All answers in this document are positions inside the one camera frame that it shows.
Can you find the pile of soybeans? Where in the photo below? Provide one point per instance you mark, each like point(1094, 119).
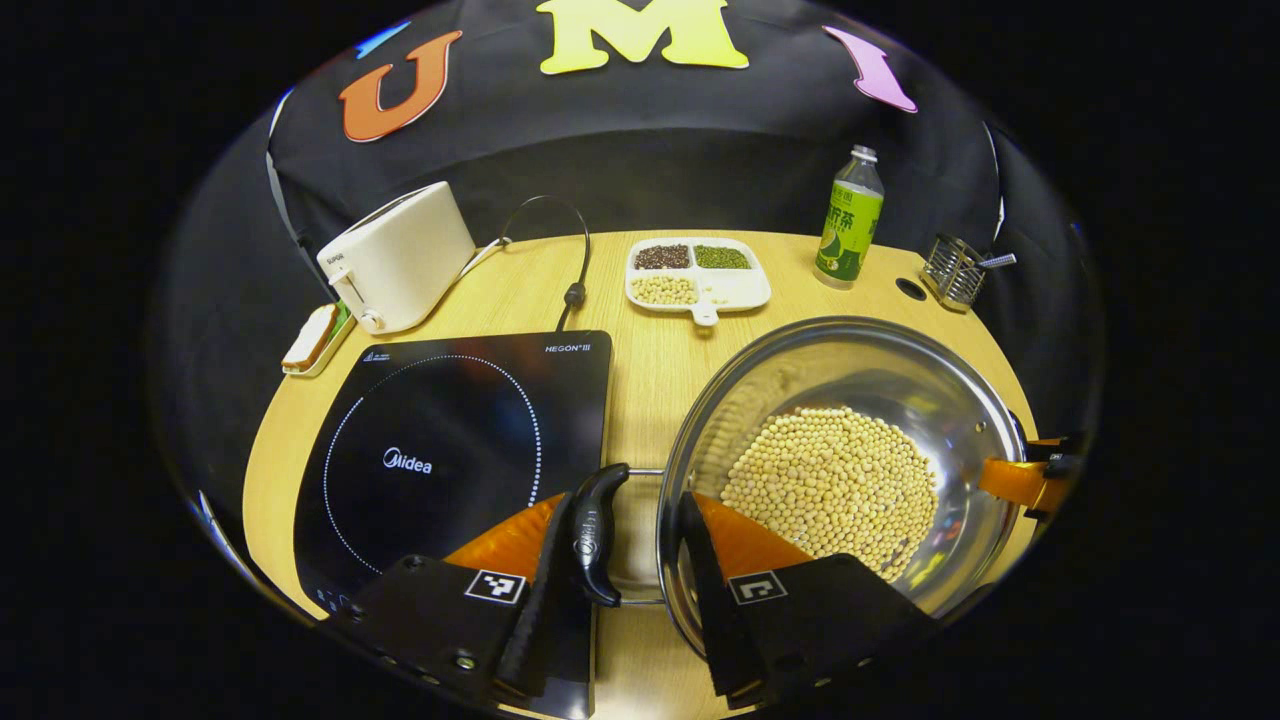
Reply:
point(840, 480)

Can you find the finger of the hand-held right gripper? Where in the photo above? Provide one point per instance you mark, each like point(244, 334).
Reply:
point(1015, 482)
point(1060, 448)

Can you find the white sandwich plate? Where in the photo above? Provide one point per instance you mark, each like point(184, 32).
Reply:
point(335, 345)

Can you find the white toaster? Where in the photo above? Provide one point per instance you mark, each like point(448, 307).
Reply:
point(400, 255)

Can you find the stainless steel pot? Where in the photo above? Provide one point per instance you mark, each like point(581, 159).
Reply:
point(880, 370)

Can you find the green drink bottle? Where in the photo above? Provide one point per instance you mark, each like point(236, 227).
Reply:
point(848, 225)

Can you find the white divided bean tray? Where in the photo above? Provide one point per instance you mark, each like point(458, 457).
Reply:
point(735, 288)

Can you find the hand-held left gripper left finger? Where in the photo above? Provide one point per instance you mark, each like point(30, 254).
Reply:
point(535, 620)

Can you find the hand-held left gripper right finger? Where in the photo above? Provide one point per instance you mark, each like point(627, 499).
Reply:
point(715, 620)

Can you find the metal spoon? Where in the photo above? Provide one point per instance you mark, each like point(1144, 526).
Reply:
point(1000, 260)

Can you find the toast sandwich with lettuce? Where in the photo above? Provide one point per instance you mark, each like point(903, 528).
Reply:
point(310, 338)

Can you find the black induction cooktop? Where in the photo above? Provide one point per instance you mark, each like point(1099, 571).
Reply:
point(440, 430)

